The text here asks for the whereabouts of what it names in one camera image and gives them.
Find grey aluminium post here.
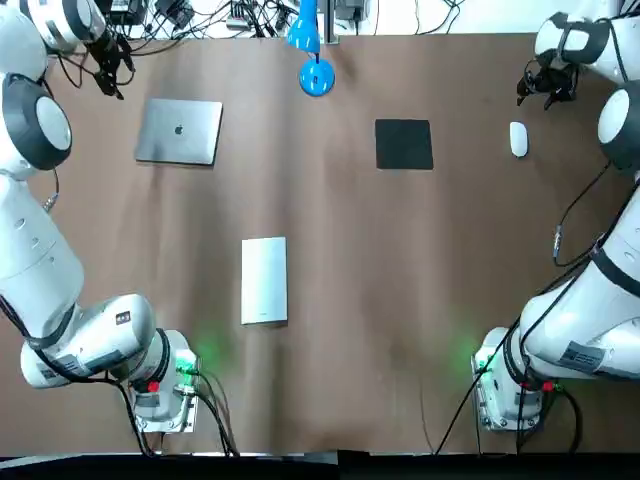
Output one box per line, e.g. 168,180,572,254
324,0,339,45

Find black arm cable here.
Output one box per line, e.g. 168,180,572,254
549,159,612,269
42,167,62,211

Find silver grey laptop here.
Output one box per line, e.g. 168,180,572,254
134,98,224,167

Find white computer mouse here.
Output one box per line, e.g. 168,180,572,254
509,121,531,159

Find black square mouse pad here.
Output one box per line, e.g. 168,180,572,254
374,118,434,171

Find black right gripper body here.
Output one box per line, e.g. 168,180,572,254
529,58,581,97

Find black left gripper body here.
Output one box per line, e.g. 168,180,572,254
82,32,132,72

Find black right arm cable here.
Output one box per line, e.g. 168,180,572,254
549,159,612,269

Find blue desk lamp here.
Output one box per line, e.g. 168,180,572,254
286,0,337,98

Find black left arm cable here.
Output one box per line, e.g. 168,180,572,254
42,167,62,211

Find black power adapter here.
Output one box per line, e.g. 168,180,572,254
155,0,195,29

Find black dock box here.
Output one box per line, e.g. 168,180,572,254
107,0,147,25

